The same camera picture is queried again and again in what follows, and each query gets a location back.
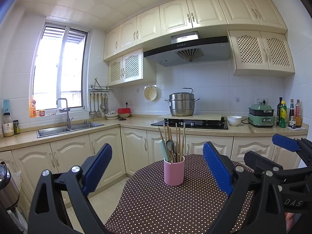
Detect pink cup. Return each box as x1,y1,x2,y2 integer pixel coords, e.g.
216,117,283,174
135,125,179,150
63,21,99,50
164,156,185,186

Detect person's right hand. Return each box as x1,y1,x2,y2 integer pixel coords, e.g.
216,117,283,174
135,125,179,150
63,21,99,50
286,212,297,232

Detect green electric cooker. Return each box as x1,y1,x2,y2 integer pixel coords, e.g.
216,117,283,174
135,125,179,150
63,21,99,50
248,103,275,128

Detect metal spoon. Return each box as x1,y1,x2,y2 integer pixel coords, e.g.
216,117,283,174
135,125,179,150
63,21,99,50
166,139,174,163

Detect bundle of wooden chopsticks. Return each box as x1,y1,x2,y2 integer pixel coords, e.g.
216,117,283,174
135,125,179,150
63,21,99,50
158,122,187,163

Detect red sauce bottle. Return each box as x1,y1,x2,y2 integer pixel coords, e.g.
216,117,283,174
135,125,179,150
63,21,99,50
295,99,303,128

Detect small cream lattice door cabinet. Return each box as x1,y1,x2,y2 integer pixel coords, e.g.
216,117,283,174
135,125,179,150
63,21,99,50
108,48,157,86

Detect range hood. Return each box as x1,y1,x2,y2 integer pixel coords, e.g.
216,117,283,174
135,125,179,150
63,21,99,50
143,31,231,67

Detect window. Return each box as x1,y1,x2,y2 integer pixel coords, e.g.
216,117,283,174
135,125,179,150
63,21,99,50
30,22,90,117

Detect cream base cabinets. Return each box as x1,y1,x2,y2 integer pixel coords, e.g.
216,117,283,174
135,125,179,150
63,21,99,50
0,124,309,207

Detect stainless steel kettle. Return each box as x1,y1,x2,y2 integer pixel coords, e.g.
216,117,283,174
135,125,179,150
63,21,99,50
0,161,20,209

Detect dark sauce bottle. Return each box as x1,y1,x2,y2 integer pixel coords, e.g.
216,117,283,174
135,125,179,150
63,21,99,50
289,99,295,127

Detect orange bottle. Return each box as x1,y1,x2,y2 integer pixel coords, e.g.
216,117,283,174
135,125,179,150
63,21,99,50
30,96,37,117

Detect metal wall utensil rack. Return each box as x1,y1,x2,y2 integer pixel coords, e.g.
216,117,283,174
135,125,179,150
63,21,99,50
88,77,114,92

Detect cream upper wall cabinets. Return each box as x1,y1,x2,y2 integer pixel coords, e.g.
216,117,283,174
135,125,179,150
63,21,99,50
103,0,288,61

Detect light blue knife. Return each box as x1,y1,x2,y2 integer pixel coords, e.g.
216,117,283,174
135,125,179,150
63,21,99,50
160,141,169,162

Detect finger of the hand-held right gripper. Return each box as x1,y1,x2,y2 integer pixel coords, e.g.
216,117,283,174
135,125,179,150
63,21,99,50
272,134,312,161
244,151,312,184

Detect large cream lattice door cabinet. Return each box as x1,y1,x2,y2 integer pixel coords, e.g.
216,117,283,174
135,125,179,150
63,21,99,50
227,30,295,76

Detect white bowl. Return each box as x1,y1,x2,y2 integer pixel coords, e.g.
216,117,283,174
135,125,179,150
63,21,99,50
227,116,243,127

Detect stainless steel sink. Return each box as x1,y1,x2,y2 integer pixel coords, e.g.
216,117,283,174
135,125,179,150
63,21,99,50
37,121,105,138

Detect black gas stove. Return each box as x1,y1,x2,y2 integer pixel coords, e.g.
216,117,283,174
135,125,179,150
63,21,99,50
151,117,229,130

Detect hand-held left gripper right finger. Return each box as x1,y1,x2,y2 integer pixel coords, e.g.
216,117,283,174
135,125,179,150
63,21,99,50
202,141,286,234

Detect white perforated plate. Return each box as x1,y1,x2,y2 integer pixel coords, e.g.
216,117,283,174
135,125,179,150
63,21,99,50
144,86,159,101

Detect grey kitchen faucet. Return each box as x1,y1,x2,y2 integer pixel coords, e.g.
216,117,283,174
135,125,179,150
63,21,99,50
56,98,74,128

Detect hanging metal ladle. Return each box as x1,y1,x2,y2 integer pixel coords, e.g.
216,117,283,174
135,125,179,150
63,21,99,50
88,93,95,116

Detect stainless steel steamer pot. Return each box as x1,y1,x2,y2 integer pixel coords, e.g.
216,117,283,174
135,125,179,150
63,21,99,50
164,88,200,117

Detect grain filled jar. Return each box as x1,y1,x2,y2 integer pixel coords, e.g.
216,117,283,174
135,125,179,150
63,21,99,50
2,113,14,137

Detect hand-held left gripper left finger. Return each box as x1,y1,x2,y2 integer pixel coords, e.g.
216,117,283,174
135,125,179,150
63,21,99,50
28,143,113,234

